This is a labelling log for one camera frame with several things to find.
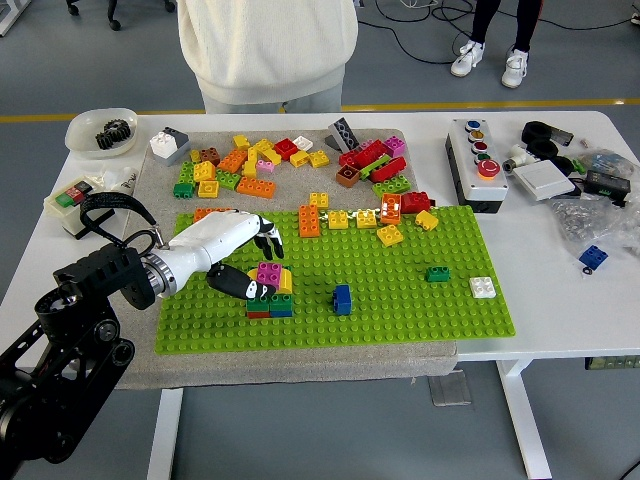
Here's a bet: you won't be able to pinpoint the green studded baseplate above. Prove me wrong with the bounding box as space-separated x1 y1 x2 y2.
154 204 516 356

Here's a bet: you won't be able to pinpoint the black floor cable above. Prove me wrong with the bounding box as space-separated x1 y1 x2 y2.
358 0 640 66

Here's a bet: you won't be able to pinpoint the white push-button control box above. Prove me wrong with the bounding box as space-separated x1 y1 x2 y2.
444 118 510 215

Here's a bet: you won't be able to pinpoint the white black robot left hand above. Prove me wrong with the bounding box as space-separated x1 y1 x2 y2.
159 210 287 302

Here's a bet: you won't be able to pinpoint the grey white house brick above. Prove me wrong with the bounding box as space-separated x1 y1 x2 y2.
149 126 191 167

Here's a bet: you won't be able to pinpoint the yellow long toy brick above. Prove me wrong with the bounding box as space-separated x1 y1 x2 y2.
247 138 276 161

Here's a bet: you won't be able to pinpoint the black gears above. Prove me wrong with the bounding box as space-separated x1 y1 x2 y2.
94 119 133 150

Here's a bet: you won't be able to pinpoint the white plastic tube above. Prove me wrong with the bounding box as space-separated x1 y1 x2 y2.
102 166 140 203

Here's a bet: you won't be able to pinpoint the beige red-green switch box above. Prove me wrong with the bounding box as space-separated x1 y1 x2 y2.
43 177 117 240

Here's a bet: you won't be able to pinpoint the lime green long toy brick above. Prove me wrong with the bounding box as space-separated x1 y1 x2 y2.
372 175 414 197

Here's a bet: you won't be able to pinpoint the white pipe connector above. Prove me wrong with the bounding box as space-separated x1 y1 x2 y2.
502 144 539 174

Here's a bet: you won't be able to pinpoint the black power adapter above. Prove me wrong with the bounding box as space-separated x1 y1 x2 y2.
582 169 632 207

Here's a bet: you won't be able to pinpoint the white desk frame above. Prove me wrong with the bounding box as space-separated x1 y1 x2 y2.
0 0 32 37

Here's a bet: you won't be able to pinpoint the black office chair base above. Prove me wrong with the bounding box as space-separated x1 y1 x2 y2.
64 0 177 32

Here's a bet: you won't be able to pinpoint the yellow arched toy brick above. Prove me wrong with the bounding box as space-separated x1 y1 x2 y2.
248 267 295 296

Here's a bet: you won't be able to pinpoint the clear bag of screws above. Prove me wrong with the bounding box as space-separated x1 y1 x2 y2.
547 194 640 259

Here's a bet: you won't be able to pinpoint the green flat toy plate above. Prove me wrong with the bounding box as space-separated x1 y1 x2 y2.
359 154 392 177

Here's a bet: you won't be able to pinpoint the grey-brown mat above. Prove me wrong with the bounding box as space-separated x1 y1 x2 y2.
89 128 460 392

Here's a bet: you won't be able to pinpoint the clear bag of parts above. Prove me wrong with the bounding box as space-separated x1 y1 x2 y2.
579 147 640 176

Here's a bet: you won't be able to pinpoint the white table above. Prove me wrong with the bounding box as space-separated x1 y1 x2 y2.
0 110 640 375

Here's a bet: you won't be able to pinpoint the blue tall toy brick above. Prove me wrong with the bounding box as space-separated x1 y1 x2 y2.
332 284 353 316

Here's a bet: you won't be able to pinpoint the white square toy brick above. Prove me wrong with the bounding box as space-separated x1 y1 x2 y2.
468 276 498 300

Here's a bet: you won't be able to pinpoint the white plastic bowl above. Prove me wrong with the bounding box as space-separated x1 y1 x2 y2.
64 107 140 160

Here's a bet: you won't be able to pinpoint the white table leg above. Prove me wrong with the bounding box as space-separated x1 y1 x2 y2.
496 358 554 480
147 387 185 480

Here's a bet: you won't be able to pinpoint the grey floor plate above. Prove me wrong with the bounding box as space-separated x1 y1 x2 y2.
427 373 474 407

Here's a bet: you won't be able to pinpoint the red square toy brick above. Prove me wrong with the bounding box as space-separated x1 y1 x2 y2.
273 138 300 161

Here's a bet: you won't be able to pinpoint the person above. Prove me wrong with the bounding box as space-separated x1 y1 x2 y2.
449 0 544 90
177 0 360 115

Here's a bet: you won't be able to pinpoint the white switch plate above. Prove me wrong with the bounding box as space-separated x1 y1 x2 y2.
512 162 577 202

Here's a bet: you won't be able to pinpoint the red long toy brick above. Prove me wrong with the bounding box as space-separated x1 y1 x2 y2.
352 139 389 169
369 156 409 183

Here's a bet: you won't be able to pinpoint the desk height control panel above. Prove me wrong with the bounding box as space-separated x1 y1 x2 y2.
584 354 640 371

